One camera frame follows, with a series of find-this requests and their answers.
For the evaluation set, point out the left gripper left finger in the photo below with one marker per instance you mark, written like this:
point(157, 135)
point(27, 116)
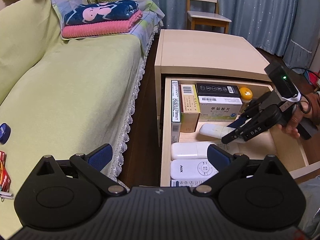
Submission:
point(90, 166)

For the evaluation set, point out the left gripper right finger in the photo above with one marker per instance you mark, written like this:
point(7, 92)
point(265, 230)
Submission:
point(228, 167)

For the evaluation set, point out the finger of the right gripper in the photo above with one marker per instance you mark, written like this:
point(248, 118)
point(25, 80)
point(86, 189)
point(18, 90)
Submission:
point(241, 120)
point(229, 135)

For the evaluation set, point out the white remote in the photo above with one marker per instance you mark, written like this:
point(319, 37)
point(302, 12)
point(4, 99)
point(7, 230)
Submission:
point(191, 150)
point(212, 130)

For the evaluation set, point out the black box in drawer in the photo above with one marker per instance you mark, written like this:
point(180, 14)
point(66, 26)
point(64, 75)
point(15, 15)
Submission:
point(212, 89)

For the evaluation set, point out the white remote in drawer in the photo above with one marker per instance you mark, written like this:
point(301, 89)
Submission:
point(191, 150)

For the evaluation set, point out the person right hand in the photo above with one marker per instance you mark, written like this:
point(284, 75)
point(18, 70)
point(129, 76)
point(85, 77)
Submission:
point(309, 108)

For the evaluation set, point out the yellow round object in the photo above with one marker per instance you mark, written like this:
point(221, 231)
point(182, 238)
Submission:
point(246, 94)

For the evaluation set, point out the white medicine box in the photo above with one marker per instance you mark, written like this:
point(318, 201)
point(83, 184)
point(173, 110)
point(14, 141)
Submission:
point(219, 108)

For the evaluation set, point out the white AUX remote control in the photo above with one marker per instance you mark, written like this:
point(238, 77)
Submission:
point(184, 169)

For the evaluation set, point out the yellow green medicine box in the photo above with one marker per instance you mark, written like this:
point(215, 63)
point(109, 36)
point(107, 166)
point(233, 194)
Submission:
point(190, 108)

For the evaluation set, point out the thin white blue box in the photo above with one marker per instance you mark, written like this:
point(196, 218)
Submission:
point(175, 112)

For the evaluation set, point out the green sofa cover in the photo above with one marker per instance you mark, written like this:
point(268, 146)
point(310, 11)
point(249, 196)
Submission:
point(60, 97)

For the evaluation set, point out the red battery blister card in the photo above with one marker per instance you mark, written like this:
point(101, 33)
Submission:
point(5, 180)

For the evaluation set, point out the blue round tin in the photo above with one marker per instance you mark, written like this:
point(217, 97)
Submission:
point(5, 131)

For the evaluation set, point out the beige nightstand cabinet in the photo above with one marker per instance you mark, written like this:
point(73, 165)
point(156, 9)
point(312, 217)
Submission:
point(200, 53)

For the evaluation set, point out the blue starry curtain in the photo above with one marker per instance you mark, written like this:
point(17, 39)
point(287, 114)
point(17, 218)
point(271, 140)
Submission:
point(286, 28)

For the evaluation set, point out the wooden chair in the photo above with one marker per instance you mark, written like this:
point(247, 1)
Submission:
point(206, 12)

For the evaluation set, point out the navy pink folded blanket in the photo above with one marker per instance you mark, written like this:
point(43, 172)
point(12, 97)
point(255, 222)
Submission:
point(101, 12)

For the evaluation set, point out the plaid blue sofa throw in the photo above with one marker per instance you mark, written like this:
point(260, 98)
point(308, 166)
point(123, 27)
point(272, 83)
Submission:
point(144, 29)

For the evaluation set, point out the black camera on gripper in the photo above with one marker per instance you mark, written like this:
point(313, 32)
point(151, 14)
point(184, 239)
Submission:
point(285, 88)

